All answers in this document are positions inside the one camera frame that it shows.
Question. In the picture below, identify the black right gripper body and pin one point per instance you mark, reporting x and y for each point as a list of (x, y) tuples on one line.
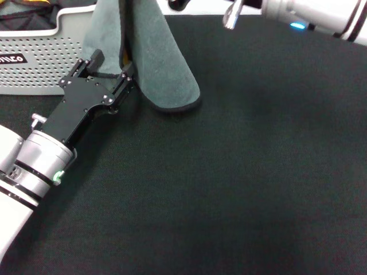
[(179, 4)]

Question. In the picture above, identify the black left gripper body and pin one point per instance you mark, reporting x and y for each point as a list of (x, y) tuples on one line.
[(83, 97)]

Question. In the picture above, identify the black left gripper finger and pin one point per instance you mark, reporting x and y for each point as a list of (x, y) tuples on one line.
[(124, 88), (91, 63)]

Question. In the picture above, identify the grey and yellow towel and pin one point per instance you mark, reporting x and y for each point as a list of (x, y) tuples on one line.
[(160, 71)]

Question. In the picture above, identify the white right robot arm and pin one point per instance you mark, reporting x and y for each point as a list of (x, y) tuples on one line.
[(321, 14)]

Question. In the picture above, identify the grey perforated storage box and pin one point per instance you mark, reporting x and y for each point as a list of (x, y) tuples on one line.
[(37, 57)]

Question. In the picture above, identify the dark folded towel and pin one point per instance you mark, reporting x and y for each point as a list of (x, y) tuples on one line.
[(25, 18)]

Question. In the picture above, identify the yellow folded towel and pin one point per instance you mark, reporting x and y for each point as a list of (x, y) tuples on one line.
[(38, 1)]

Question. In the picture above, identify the black tablecloth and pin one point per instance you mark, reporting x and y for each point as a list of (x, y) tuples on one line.
[(229, 172)]

